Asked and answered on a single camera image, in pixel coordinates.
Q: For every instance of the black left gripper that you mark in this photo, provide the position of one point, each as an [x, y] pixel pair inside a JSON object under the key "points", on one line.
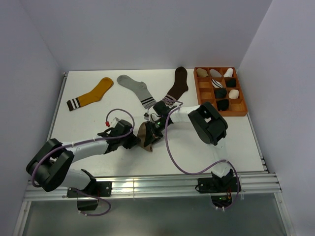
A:
{"points": [[133, 141]]}

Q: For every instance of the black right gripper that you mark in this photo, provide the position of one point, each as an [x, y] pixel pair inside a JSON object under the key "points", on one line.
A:
{"points": [[152, 134]]}

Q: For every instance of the tan sock with maroon cuff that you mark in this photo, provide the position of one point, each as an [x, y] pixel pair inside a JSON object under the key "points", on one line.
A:
{"points": [[144, 138]]}

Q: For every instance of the plain black sock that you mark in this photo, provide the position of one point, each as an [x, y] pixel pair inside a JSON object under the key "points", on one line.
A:
{"points": [[220, 93]]}

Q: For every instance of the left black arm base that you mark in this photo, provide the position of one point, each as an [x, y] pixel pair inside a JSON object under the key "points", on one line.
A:
{"points": [[91, 197]]}

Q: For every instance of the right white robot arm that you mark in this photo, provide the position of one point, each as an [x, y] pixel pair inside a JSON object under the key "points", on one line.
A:
{"points": [[209, 125]]}

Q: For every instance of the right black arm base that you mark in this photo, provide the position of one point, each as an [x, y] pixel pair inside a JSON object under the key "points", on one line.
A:
{"points": [[214, 185]]}

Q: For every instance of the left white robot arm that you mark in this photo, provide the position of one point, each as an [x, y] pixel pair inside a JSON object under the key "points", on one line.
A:
{"points": [[50, 167]]}

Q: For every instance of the grey sock with black stripes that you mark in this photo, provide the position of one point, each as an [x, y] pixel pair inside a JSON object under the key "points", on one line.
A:
{"points": [[139, 89]]}

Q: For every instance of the mustard yellow sock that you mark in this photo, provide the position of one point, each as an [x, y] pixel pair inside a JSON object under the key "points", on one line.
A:
{"points": [[95, 95]]}

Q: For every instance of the brown sock with pink stripes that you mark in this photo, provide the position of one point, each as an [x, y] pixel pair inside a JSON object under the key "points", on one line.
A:
{"points": [[179, 87]]}

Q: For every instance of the rolled beige sock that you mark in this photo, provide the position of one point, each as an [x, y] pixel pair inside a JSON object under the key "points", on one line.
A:
{"points": [[201, 72]]}

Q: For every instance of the rolled striped sock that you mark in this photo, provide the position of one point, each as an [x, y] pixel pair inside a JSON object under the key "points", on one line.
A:
{"points": [[216, 83]]}

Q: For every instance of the orange wooden compartment tray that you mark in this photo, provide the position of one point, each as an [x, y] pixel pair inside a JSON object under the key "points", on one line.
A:
{"points": [[205, 92]]}

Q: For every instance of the rolled grey sock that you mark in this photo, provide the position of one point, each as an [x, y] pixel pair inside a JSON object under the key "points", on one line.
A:
{"points": [[214, 73]]}

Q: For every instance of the rolled cream sock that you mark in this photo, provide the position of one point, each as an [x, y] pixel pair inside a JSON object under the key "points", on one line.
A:
{"points": [[234, 94]]}

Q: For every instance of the rolled black sock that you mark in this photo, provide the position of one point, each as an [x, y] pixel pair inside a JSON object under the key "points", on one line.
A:
{"points": [[230, 82]]}

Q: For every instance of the rolled white sock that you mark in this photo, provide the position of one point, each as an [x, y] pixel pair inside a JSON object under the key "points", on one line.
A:
{"points": [[229, 73]]}

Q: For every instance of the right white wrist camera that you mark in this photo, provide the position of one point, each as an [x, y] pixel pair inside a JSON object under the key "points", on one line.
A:
{"points": [[151, 116]]}

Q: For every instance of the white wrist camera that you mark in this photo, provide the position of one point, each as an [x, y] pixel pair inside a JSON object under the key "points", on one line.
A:
{"points": [[151, 116], [112, 123]]}

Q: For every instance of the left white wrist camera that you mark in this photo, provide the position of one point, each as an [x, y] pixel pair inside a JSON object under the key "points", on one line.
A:
{"points": [[112, 123]]}

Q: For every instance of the aluminium frame rail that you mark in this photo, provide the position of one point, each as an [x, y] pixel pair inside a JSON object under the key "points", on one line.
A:
{"points": [[159, 187]]}

